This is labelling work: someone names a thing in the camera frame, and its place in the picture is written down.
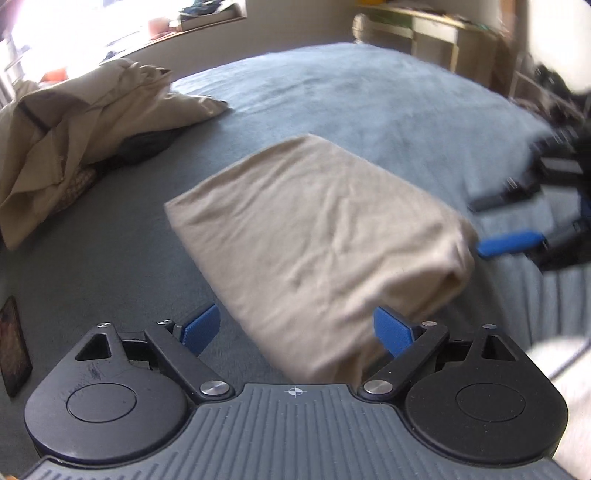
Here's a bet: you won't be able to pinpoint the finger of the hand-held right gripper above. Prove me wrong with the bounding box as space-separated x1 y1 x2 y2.
475 230 550 260
468 177 555 212

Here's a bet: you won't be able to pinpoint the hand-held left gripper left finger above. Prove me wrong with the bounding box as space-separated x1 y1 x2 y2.
73 302 232 402

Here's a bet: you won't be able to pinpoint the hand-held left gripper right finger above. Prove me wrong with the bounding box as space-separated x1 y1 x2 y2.
362 306 525 402

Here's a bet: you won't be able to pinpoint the beige pants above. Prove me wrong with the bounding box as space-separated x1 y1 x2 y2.
163 133 481 385

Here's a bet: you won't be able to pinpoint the grey blue blanket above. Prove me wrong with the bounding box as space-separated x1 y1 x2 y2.
0 41 591 416

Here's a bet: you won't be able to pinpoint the white fluffy clothing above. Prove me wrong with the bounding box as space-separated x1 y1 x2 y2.
525 336 591 480

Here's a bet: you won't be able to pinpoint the cream desk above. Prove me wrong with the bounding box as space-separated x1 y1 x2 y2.
353 0 514 89

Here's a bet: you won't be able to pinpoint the pink checkered garment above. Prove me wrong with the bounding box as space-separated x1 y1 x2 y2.
50 165 101 216

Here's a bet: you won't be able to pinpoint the black smartphone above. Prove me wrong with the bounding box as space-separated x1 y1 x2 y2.
0 296 34 398

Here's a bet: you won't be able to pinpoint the dark grey garment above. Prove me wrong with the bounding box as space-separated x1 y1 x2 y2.
85 128 184 168

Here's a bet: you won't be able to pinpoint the cream bedpost finial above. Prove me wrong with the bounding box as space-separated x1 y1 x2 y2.
351 13 371 45

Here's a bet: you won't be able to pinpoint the beige jacket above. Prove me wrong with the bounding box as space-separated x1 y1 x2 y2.
0 58 230 251

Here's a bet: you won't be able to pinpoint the cardboard box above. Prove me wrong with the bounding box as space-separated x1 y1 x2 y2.
177 0 246 27

